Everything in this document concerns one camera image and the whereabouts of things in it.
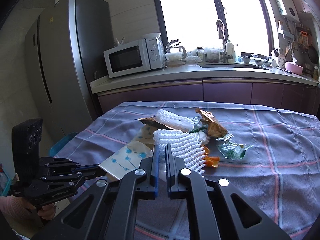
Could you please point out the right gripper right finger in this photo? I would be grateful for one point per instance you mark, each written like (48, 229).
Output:
(175, 189)

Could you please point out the pink bowl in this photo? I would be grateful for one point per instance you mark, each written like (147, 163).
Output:
(293, 68)

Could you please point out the window frame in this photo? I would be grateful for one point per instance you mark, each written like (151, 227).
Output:
(249, 23)

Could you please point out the white soap bottle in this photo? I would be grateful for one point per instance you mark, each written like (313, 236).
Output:
(230, 52)

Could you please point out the blue dotted paper cup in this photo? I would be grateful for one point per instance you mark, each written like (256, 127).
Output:
(125, 160)

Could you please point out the white microwave oven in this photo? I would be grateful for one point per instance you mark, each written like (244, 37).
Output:
(135, 57)

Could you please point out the white water heater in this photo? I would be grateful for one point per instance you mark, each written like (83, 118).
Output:
(288, 10)

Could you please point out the metal sink faucet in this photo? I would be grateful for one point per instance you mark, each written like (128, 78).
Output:
(221, 35)

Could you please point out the glass kettle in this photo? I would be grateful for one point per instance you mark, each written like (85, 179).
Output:
(175, 54)

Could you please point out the pink left sleeve forearm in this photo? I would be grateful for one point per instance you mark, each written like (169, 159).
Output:
(19, 210)

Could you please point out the grey refrigerator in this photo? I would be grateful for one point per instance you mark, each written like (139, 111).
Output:
(63, 54)

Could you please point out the teal plastic basket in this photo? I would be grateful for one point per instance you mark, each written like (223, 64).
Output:
(5, 182)

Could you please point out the clear green plastic wrapper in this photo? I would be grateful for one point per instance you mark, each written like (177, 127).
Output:
(232, 150)

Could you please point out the white spotted spatula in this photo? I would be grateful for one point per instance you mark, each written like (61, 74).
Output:
(280, 61)

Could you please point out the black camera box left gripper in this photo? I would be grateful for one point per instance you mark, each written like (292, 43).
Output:
(25, 140)

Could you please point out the glass jar on counter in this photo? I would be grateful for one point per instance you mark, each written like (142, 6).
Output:
(200, 53)

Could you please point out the white kitchen countertop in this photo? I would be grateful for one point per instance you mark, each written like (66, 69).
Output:
(189, 72)

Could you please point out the purple kitchen cabinets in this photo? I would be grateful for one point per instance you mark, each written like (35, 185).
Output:
(281, 95)

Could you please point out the purple plaid tablecloth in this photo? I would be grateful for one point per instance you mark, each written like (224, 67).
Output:
(279, 172)

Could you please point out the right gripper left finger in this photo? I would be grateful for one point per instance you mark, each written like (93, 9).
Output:
(147, 185)

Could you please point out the brown paper wrapper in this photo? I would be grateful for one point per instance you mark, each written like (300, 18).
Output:
(215, 129)

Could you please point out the black frying pan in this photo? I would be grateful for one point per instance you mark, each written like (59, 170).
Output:
(312, 54)

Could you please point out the orange peel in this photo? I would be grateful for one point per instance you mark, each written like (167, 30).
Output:
(209, 160)

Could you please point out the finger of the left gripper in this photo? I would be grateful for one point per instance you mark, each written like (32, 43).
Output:
(86, 167)
(91, 173)

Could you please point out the white foam fruit net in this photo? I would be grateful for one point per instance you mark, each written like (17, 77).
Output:
(186, 146)

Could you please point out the person left hand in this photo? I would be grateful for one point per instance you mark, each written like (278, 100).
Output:
(46, 212)

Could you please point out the blue trash bin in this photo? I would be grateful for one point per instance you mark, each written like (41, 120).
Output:
(61, 143)

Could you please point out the brown gold snack wrapper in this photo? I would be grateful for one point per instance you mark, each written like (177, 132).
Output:
(152, 122)

